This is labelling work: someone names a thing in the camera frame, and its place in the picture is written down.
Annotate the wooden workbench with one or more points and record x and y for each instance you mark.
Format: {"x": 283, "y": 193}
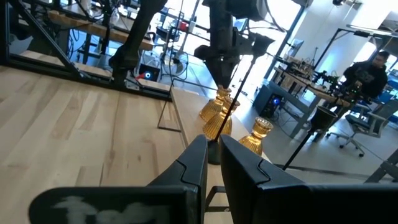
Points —
{"x": 93, "y": 29}

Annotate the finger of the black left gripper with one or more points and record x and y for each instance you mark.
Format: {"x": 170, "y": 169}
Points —
{"x": 223, "y": 71}

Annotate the black metal stand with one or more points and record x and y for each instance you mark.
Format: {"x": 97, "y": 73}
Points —
{"x": 384, "y": 169}

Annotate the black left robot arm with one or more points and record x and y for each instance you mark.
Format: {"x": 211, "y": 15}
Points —
{"x": 136, "y": 40}

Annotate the wooden desk black legs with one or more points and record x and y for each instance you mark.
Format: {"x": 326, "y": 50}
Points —
{"x": 311, "y": 87}

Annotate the grey office chair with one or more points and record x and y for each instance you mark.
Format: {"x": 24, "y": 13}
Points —
{"x": 370, "y": 123}

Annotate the tall black narrow-cup candlestick holder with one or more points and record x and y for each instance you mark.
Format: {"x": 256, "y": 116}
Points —
{"x": 323, "y": 118}

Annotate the amber glass candle holder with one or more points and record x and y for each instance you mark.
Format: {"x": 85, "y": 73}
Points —
{"x": 256, "y": 141}
{"x": 213, "y": 127}
{"x": 211, "y": 109}

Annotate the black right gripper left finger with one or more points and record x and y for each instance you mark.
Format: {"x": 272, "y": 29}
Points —
{"x": 186, "y": 186}

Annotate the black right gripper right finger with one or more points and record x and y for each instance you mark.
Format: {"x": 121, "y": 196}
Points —
{"x": 248, "y": 193}

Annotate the black computer tower blue light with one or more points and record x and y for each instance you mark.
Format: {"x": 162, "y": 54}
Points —
{"x": 148, "y": 74}
{"x": 267, "y": 102}

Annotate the tall black wide-cup candlestick holder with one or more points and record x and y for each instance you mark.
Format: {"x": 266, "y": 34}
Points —
{"x": 214, "y": 154}

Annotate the person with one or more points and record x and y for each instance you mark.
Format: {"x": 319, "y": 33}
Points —
{"x": 363, "y": 77}

